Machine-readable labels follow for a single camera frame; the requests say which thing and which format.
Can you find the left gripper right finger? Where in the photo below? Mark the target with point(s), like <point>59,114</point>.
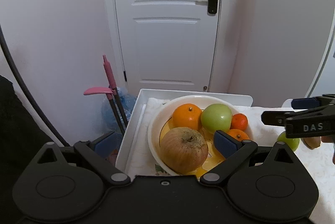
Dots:
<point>235,153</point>

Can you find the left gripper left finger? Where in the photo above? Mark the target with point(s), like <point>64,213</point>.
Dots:
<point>100,156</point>

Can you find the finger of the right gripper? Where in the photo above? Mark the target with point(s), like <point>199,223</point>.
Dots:
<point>282,116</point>
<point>313,102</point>

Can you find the small orange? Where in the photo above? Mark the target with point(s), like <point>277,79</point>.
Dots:
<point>238,134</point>

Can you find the brown kiwi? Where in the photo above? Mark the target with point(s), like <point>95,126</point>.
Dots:
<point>312,142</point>

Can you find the green apple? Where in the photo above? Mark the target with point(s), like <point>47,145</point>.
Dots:
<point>293,143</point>
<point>216,117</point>

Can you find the small tangerine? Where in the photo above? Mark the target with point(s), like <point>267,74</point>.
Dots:
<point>239,121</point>

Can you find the brownish old apple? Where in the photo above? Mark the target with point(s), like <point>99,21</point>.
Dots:
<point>183,150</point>

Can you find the large orange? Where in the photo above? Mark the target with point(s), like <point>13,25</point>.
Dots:
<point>187,115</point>

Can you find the person's right hand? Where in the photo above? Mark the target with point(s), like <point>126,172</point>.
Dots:
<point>329,139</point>

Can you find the white tray table edge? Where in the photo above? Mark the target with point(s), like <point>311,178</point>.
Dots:
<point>135,157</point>

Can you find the cream oval dish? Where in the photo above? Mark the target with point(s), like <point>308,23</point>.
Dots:
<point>157,135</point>

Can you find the white door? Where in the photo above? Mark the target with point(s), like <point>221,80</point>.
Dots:
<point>166,44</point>

